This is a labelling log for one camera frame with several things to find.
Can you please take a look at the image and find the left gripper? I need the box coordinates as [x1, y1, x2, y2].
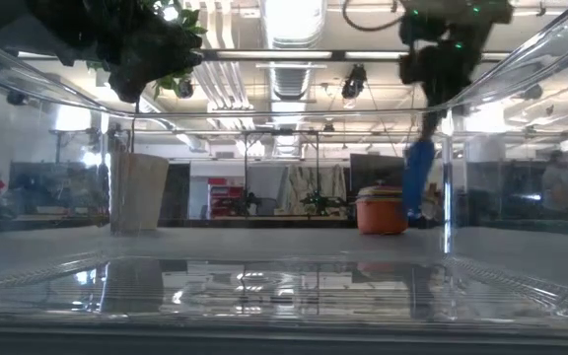
[27, 0, 204, 103]

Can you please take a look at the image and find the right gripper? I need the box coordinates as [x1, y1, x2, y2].
[400, 24, 492, 144]

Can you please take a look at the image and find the blue measuring cup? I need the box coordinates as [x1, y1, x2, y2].
[401, 138, 437, 222]

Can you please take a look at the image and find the yellow measuring cup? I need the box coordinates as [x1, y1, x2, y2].
[356, 186, 406, 198]

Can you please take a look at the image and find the orange measuring cup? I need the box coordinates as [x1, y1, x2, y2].
[354, 195, 410, 236]

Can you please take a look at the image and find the clear plastic basket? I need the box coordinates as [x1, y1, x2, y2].
[0, 0, 568, 341]

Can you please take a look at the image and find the green leafy plant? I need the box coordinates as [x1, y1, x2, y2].
[86, 0, 207, 154]

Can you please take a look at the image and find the black monitor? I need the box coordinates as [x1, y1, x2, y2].
[349, 153, 407, 188]

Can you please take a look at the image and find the black hanging spotlight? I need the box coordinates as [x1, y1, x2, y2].
[341, 63, 368, 100]

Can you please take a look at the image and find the ceiling light bar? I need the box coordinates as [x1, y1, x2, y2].
[199, 48, 408, 63]
[16, 50, 63, 60]

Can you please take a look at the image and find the beige plant pot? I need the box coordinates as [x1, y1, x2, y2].
[109, 152, 171, 233]

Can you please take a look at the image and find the white draped cloth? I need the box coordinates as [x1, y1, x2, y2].
[276, 163, 348, 216]

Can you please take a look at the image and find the person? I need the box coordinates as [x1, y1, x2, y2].
[541, 149, 568, 222]

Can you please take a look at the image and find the red shelf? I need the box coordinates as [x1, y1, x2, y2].
[207, 177, 244, 219]

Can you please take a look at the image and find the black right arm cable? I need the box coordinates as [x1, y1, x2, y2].
[341, 0, 406, 33]

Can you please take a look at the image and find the black metal frame stand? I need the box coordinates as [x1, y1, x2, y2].
[242, 128, 322, 218]

